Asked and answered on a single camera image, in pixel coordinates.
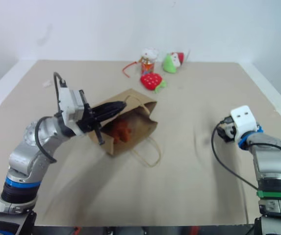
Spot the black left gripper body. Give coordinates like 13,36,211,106
77,103,102,133

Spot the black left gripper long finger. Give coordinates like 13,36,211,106
90,99,128,122

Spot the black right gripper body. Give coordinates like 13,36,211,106
217,116,237,143

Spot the black left gripper thin finger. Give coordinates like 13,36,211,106
93,123,106,146

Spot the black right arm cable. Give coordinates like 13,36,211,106
210,122,281,191

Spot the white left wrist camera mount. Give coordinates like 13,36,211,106
56,84,87,121

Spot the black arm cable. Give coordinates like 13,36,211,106
34,71,68,164
210,122,281,191

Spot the green plush toy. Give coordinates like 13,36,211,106
161,53,180,74

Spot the beige tablecloth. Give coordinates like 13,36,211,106
0,59,281,227

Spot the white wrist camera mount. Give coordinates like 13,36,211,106
56,84,87,121
230,105,258,143

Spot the white cat plush on can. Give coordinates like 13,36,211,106
122,47,160,79

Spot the red and white plush toy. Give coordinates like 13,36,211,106
171,51,186,67

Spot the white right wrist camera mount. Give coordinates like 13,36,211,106
230,105,258,143

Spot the red strawberry plush toy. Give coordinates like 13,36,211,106
140,72,168,94

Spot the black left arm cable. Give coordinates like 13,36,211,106
34,71,68,164

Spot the brown paper bag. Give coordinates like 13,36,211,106
87,88,162,168

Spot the orange plush toy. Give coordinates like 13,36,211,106
110,119,133,144

